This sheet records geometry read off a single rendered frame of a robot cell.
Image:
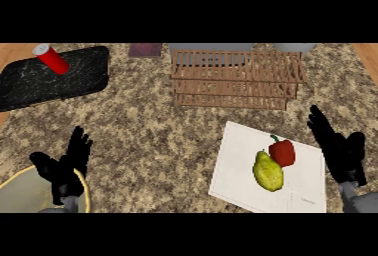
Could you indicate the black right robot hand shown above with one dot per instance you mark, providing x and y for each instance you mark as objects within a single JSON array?
[{"x": 340, "y": 155}]

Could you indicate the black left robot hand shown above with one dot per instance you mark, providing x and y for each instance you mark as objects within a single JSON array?
[{"x": 67, "y": 168}]

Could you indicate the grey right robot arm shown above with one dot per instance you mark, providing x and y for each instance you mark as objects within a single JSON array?
[{"x": 358, "y": 199}]

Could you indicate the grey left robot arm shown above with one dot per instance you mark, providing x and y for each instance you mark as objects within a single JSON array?
[{"x": 64, "y": 206}]

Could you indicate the white placemat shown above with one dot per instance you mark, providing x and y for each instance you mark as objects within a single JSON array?
[{"x": 300, "y": 186}]

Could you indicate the green pear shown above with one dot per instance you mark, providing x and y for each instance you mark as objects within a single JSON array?
[{"x": 268, "y": 171}]

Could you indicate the brown wooden tiered shelf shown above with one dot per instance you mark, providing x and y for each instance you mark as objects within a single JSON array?
[{"x": 237, "y": 80}]

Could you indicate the red bell pepper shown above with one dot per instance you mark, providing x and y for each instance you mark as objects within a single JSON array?
[{"x": 282, "y": 152}]

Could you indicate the grey plate with yellow rim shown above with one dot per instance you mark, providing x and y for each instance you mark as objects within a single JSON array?
[{"x": 24, "y": 195}]

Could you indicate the black speckled cutting board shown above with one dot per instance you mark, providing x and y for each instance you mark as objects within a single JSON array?
[{"x": 49, "y": 80}]

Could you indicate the red can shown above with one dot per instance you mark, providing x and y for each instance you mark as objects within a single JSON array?
[{"x": 53, "y": 60}]

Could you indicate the grey rounded object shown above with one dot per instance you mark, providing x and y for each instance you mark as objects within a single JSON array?
[{"x": 294, "y": 47}]

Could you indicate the dark purple square object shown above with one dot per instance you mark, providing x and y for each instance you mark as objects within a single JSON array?
[{"x": 145, "y": 49}]

